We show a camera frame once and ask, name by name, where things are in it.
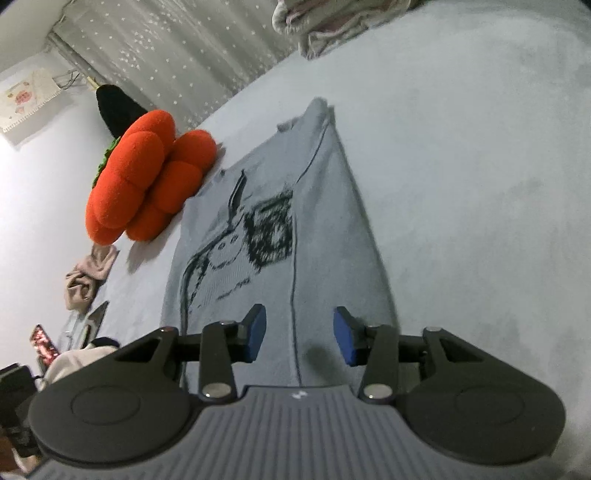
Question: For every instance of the grey-blue knit sweater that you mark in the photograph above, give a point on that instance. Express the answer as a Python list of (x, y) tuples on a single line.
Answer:
[(323, 221)]

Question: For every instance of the folded white quilt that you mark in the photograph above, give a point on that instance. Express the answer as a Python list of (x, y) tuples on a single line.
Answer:
[(332, 21)]

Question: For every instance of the white cloth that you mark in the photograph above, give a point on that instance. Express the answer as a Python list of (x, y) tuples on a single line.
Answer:
[(74, 362)]

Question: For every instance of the smartphone with red screen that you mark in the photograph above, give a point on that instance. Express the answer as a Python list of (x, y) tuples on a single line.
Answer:
[(45, 346)]

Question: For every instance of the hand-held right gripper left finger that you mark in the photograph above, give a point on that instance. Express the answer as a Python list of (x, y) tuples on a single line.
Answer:
[(256, 333)]

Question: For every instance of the beige pink cloth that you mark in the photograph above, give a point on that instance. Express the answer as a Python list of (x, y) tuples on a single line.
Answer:
[(87, 277)]

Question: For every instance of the grey star-patterned curtain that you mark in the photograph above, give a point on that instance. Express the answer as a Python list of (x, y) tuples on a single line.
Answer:
[(184, 50)]

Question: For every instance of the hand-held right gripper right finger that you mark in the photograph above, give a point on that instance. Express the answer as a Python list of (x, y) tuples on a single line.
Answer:
[(347, 337)]

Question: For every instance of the black plush cushion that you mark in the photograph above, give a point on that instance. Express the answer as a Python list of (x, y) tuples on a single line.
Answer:
[(117, 108)]

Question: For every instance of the orange pumpkin plush cushion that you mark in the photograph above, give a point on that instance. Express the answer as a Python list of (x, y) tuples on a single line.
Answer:
[(147, 184)]

